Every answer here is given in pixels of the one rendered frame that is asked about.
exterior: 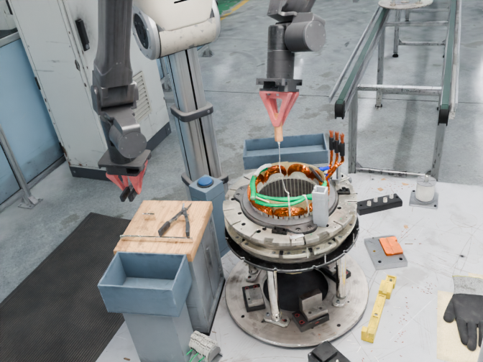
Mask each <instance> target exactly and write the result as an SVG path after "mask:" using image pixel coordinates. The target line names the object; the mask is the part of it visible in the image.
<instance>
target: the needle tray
mask: <svg viewBox="0 0 483 362"><path fill-rule="evenodd" d="M243 162H244V169H245V170H252V169H259V168H260V167H261V166H262V165H264V164H273V163H276V162H300V163H305V164H324V163H328V147H327V143H326V138H325V135H324V133H318V134H302V135H293V136H283V141H281V142H280V155H279V144H277V141H275V138H274V137H268V138H260V139H244V148H243Z"/></svg>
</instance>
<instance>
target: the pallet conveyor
mask: <svg viewBox="0 0 483 362"><path fill-rule="evenodd" d="M380 7H381V6H379V5H378V7H377V9H376V11H375V12H374V14H373V16H372V18H371V19H370V21H369V24H368V25H367V28H366V29H365V31H364V33H363V35H362V37H361V38H360V40H359V42H358V44H357V46H356V47H355V49H354V51H353V53H352V55H351V57H350V58H349V61H348V63H347V64H346V66H345V68H344V70H343V72H342V74H341V75H340V77H339V79H338V81H337V82H336V84H335V86H334V88H333V90H332V91H331V94H330V96H329V97H328V102H329V103H330V102H331V101H332V99H333V97H334V96H335V94H336V92H337V90H338V88H339V86H340V84H341V82H342V80H343V79H344V76H345V75H346V72H347V70H348V69H349V66H350V64H351V62H352V61H353V59H354V57H355V55H356V53H357V51H358V49H359V47H360V45H361V44H362V42H363V40H364V38H365V36H366V34H367V32H368V30H369V28H370V27H371V25H372V22H373V21H374V18H375V17H376V15H377V12H378V11H379V10H380ZM391 11H392V9H386V8H383V9H382V11H381V13H380V15H379V17H378V19H377V21H376V22H375V24H374V26H373V28H372V31H371V32H370V34H369V36H368V38H367V41H366V42H365V44H364V46H363V48H362V51H361V52H360V54H359V56H358V58H357V60H356V62H355V64H354V66H353V68H352V70H351V72H350V74H349V77H348V78H347V80H346V82H345V84H344V87H343V88H342V90H341V92H340V94H339V97H338V98H337V100H336V102H335V106H334V111H335V119H336V118H337V117H341V118H342V119H344V117H345V115H346V112H347V111H348V109H349V151H348V174H349V173H354V174H356V173H357V172H365V173H372V174H379V175H393V176H401V177H414V178H417V177H420V176H423V175H426V174H427V175H429V176H431V177H434V178H435V179H436V181H437V182H438V176H439V171H440V166H441V155H442V149H443V139H444V134H445V128H446V125H448V120H449V119H453V120H454V118H455V113H456V109H457V106H458V92H459V55H460V36H461V0H450V4H449V6H448V7H446V9H406V10H405V21H404V22H401V21H400V13H401V9H396V12H395V22H388V21H387V20H388V18H389V16H390V14H391ZM435 11H448V20H447V21H425V22H410V21H409V17H410V12H435ZM424 26H447V32H446V38H445V39H444V40H443V41H442V42H402V40H401V39H400V38H399V34H400V27H424ZM386 27H395V35H394V47H393V53H394V54H393V55H392V56H393V57H398V45H445V50H444V55H443V57H444V60H443V71H442V77H441V87H433V86H411V85H383V72H384V57H385V29H386ZM377 43H378V58H377V84H376V85H371V84H359V83H360V81H361V79H362V76H363V74H364V72H365V70H366V68H367V66H368V63H369V61H370V59H371V56H372V54H373V52H374V49H375V47H376V46H377ZM358 91H376V104H375V107H376V109H375V110H376V111H379V110H380V108H381V107H382V104H381V102H382V94H383V93H384V94H403V95H420V96H439V101H438V105H439V107H437V110H438V120H437V126H436V138H435V144H434V150H433V161H432V167H431V168H430V169H429V170H427V171H425V172H413V171H405V170H391V169H383V168H376V167H362V166H361V165H360V163H358V162H357V106H358Z"/></svg>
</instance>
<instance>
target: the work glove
mask: <svg viewBox="0 0 483 362"><path fill-rule="evenodd" d="M452 277H453V279H454V293H453V295H452V298H451V299H450V301H449V303H448V305H447V307H446V310H445V313H444V314H443V319H444V321H446V322H453V321H454V318H455V321H456V324H457V328H458V331H459V336H460V339H461V342H462V343H463V344H464V345H467V348H468V349H469V350H470V351H475V350H476V349H477V328H479V340H478V346H479V347H480V348H481V345H482V340H483V279H482V278H479V277H468V276H460V275H454V276H452Z"/></svg>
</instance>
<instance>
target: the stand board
mask: <svg viewBox="0 0 483 362"><path fill-rule="evenodd" d="M183 203H185V208H187V207H188V206H189V205H190V204H191V203H192V205H191V206H190V208H189V209H188V210H187V214H189V215H190V221H189V223H190V237H193V243H175V242H155V241H122V240H121V239H120V240H119V242H118V244H117V245H116V247H115V249H114V255H115V254H116V252H117V251H129V252H147V253H164V254H186V256H187V259H188V261H193V260H194V257H195V254H196V251H197V250H198V246H199V244H200V242H201V239H202V236H203V233H204V231H205V229H206V226H207V223H208V220H209V218H210V216H211V213H212V210H213V205H212V202H211V201H171V200H143V202H142V204H141V205H140V207H139V209H138V210H137V212H136V213H135V215H134V217H133V219H132V221H131V222H130V224H129V225H128V227H127V229H126V230H125V232H124V234H123V235H132V236H159V233H158V230H159V229H160V228H161V226H162V225H163V224H164V223H165V222H166V221H168V220H170V219H171V218H172V217H174V216H175V215H176V214H177V213H179V212H180V211H181V209H182V206H183ZM143 213H154V214H155V217H156V220H155V221H150V220H145V219H144V216H143ZM162 236H174V237H186V234H185V221H179V220H178V219H177V221H174V222H173V223H171V224H170V227H169V228H168V229H167V230H166V232H165V233H164V234H163V235H162Z"/></svg>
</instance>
